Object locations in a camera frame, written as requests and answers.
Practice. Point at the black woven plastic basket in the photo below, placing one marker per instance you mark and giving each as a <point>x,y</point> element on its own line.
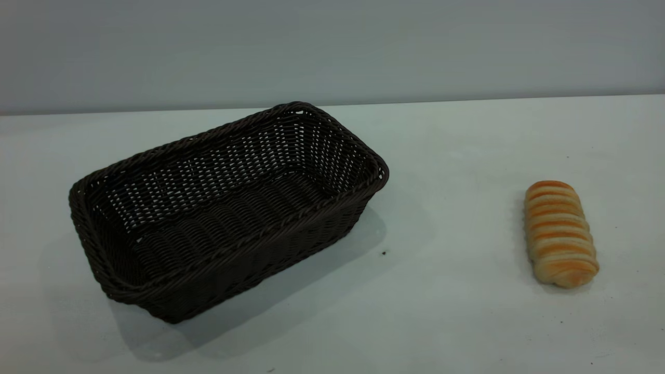
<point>218,223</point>

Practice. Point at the striped golden bread roll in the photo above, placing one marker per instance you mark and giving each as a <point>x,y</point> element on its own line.
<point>558,234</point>

